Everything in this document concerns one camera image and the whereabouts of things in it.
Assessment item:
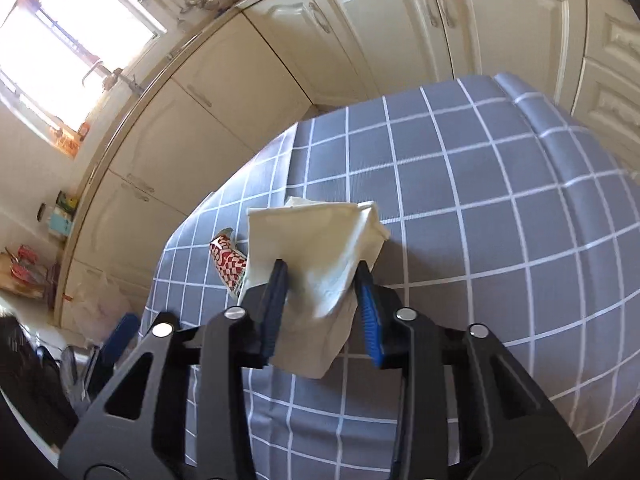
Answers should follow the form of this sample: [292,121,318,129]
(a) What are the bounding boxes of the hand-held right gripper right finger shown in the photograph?
[352,260,588,480]

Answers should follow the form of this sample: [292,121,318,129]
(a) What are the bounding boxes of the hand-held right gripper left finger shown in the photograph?
[59,258,291,480]

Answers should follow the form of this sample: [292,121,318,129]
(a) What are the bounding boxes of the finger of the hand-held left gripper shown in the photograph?
[82,312,142,401]

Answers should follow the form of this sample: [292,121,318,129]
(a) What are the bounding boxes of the white paper tissue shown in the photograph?
[239,196,392,380]

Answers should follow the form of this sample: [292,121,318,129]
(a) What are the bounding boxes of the red white checked wrapper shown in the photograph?
[209,227,249,297]

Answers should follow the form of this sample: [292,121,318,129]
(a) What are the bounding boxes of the red snack packets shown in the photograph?
[0,244,57,302]

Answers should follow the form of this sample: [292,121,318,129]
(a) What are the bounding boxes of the teal box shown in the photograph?
[50,210,77,236]

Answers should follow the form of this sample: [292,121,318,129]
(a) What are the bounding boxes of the grey checked tablecloth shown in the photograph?
[137,74,640,480]

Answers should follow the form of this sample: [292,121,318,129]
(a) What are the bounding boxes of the orange item on sill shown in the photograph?
[50,122,93,158]

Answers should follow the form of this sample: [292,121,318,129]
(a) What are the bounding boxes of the metal faucet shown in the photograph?
[80,60,138,93]

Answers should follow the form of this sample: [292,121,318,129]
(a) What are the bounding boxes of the cream kitchen cabinet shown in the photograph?
[52,0,640,331]

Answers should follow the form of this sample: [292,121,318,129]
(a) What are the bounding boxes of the bright window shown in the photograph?
[0,0,168,148]

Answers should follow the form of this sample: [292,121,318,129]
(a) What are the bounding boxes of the cream carved drawer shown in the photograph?
[570,57,640,131]
[585,0,640,68]

